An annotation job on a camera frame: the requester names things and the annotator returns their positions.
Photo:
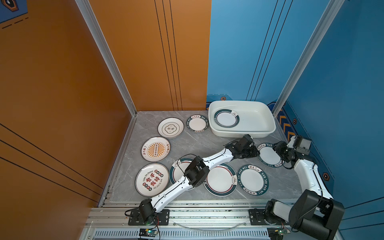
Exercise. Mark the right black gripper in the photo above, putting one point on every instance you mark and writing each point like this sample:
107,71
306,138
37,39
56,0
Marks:
279,146

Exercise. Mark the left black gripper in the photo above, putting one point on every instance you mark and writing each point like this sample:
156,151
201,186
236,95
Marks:
254,152

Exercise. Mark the green red rim plate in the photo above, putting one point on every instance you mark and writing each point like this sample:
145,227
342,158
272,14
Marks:
221,181
178,168
226,118

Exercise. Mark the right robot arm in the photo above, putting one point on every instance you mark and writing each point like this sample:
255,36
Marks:
315,212

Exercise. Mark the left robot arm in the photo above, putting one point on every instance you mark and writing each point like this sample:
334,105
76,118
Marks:
195,174

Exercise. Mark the white plastic bin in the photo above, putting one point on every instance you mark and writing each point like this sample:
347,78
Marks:
256,119

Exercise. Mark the green rim text plate front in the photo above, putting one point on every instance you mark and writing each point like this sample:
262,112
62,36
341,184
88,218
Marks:
253,180

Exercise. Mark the small green rim text plate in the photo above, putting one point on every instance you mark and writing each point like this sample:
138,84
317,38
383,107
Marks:
197,123

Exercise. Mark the white plate brown flower outline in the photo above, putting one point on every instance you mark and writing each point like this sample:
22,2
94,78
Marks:
170,128

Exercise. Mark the right circuit board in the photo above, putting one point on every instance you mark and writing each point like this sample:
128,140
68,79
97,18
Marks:
277,234

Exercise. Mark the plate with orange sunburst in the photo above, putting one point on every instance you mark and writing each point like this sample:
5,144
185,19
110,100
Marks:
155,149

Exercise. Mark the large plate red characters circles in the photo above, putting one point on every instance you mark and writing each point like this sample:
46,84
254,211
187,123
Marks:
152,179

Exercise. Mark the left green circuit board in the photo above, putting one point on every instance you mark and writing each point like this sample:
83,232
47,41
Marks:
148,234

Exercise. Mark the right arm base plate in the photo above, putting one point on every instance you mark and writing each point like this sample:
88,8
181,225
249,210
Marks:
258,217

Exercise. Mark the aluminium rail frame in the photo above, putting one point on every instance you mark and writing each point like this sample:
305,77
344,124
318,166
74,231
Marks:
189,220

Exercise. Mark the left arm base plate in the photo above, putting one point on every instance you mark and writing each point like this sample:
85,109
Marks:
136,218

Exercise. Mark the right aluminium corner post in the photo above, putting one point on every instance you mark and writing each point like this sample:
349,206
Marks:
317,36

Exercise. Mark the aluminium corner post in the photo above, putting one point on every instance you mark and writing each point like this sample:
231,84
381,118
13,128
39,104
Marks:
317,36
101,42

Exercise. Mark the left aluminium corner post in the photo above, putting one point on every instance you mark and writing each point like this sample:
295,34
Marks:
101,42

